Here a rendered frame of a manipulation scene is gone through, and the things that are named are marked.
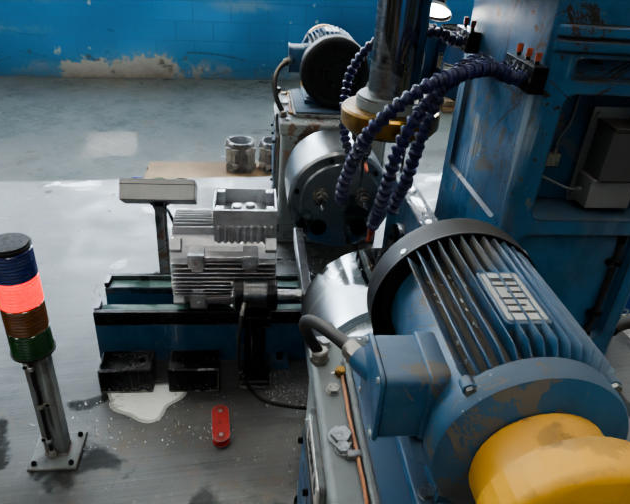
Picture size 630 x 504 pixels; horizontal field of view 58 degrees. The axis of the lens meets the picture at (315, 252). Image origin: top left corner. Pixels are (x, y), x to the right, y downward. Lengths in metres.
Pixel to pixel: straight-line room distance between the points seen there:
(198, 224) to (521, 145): 0.59
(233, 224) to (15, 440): 0.54
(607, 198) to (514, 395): 0.71
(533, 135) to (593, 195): 0.18
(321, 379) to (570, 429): 0.32
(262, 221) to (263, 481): 0.46
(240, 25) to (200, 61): 0.58
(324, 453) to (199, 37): 6.15
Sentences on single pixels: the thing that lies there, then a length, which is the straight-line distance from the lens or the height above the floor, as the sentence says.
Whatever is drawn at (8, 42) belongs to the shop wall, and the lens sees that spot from 6.85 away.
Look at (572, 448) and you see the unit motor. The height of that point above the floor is 1.35.
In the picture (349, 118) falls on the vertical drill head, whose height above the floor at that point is 1.32.
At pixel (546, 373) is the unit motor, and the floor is 1.35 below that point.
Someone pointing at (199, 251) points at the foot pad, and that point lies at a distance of 1.08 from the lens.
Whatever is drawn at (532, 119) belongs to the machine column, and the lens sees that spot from 0.97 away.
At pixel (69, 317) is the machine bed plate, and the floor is 0.80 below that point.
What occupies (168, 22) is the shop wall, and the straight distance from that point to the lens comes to 6.57.
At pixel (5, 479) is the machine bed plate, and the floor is 0.80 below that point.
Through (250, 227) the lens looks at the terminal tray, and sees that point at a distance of 1.08.
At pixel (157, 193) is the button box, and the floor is 1.06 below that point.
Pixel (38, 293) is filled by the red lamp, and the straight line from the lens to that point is 0.90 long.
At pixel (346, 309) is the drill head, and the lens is 0.82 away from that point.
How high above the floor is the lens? 1.62
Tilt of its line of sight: 31 degrees down
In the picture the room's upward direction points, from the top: 4 degrees clockwise
